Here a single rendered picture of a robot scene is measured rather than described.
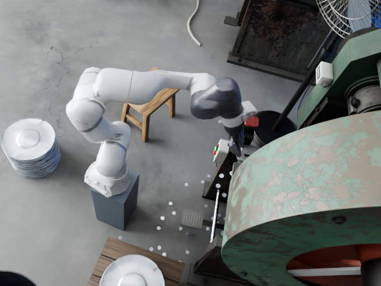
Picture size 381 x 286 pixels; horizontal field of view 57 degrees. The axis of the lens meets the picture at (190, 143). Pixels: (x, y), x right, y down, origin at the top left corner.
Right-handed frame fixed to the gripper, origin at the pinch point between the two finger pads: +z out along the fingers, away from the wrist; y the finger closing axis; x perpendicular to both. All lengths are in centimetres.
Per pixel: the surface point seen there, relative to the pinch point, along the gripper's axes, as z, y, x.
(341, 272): -17, 42, 44
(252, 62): 74, -146, -48
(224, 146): 21.4, -17.5, -17.1
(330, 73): -34.9, -13.1, 30.5
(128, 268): 36, 50, -42
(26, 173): 32, 22, -132
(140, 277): 38, 52, -36
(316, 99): -23.7, -12.2, 26.9
